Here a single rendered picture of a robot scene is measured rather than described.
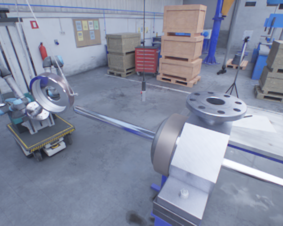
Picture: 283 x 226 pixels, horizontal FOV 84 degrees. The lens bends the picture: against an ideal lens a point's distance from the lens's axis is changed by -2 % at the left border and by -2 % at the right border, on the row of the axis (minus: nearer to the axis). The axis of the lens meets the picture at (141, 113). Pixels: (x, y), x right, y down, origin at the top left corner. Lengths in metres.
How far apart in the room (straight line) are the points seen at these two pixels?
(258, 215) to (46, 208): 2.23
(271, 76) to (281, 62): 0.37
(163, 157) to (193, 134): 0.20
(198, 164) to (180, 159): 0.08
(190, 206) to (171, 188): 0.10
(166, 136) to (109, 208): 1.35
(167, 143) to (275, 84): 4.41
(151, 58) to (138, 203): 4.55
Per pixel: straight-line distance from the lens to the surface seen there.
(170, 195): 0.75
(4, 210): 2.45
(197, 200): 0.76
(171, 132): 0.83
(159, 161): 0.87
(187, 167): 0.74
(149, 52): 5.60
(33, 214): 2.25
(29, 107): 1.81
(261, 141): 1.67
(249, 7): 13.96
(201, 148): 0.74
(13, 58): 2.51
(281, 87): 5.10
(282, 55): 4.92
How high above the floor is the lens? 1.73
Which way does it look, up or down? 30 degrees down
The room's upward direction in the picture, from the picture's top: straight up
